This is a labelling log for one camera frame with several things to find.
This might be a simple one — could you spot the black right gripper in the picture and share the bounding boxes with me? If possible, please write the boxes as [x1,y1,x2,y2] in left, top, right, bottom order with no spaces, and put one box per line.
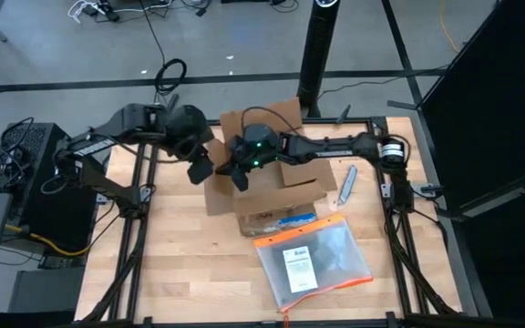
[215,135,287,192]

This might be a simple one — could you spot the coiled black cable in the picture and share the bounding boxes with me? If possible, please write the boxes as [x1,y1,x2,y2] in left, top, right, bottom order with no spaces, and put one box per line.
[153,57,189,97]

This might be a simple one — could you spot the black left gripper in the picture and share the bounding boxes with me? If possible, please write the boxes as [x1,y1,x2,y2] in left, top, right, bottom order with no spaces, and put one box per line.
[170,132,215,186]

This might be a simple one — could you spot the floor cable tangle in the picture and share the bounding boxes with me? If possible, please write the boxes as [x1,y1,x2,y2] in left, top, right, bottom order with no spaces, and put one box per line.
[67,0,221,24]

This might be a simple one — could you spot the black partition panel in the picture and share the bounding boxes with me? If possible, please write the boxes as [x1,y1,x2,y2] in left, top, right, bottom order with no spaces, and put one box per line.
[419,0,525,215]

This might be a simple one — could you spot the yellow hanging cable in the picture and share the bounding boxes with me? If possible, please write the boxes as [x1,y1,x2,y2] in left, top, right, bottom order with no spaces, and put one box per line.
[438,0,460,54]

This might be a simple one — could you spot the black computer tower with cables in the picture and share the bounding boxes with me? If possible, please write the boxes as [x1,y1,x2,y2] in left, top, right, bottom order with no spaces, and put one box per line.
[0,118,98,257]

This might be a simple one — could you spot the dark grey box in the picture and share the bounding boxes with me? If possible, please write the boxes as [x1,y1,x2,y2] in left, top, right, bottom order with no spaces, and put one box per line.
[9,267,86,315]

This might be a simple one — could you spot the round black bin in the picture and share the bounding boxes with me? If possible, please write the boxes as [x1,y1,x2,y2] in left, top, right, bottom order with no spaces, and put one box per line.
[296,0,341,119]

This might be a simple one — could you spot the brown cardboard shipping box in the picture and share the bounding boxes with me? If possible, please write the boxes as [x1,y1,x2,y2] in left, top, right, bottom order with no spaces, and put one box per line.
[202,97,339,238]

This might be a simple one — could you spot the white mesh pouch orange trim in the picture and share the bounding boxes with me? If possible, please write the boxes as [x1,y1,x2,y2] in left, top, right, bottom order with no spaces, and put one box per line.
[252,213,375,314]

